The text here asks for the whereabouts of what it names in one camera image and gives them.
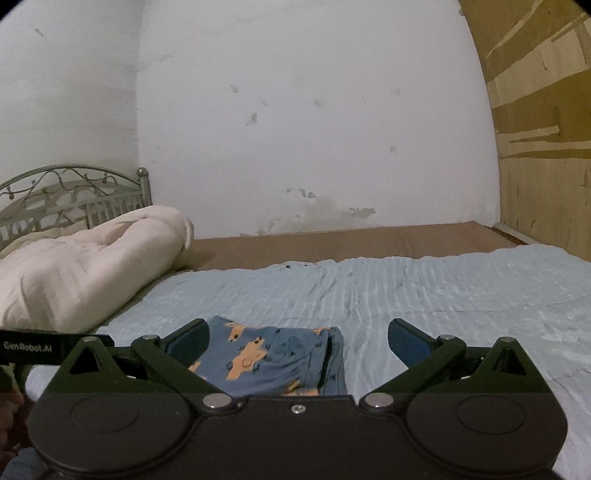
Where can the light blue ribbed bedspread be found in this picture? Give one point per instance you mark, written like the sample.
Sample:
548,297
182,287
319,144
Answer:
538,294

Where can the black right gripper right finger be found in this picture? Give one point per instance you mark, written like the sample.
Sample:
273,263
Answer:
448,364

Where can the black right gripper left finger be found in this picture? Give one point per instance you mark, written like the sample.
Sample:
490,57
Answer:
94,366

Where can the cream rolled duvet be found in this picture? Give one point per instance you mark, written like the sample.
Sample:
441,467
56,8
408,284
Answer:
70,281

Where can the blue orange patterned pants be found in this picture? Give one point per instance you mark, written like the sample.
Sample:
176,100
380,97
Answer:
272,361

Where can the grey metal headboard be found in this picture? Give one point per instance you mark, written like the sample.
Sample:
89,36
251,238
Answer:
65,195

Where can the brown mattress sheet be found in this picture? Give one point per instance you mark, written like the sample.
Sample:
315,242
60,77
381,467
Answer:
249,252

